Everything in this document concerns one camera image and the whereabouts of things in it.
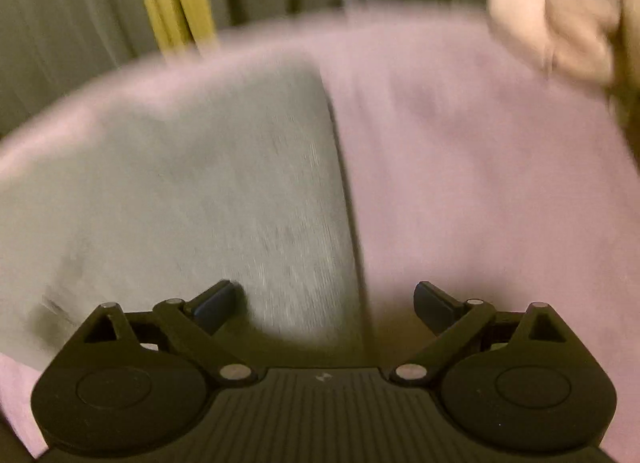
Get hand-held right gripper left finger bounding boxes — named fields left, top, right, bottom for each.
left=82, top=279, right=258, bottom=386

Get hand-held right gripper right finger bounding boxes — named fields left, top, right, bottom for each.
left=389, top=281, right=567, bottom=385

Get grey pants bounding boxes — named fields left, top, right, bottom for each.
left=0, top=61, right=368, bottom=375

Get pink plush toy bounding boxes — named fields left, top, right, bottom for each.
left=485, top=0, right=623, bottom=88

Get beige plush rabbit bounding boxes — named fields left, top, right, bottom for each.
left=605, top=0, right=640, bottom=164

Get green curtain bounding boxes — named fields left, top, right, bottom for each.
left=0, top=0, right=501, bottom=138

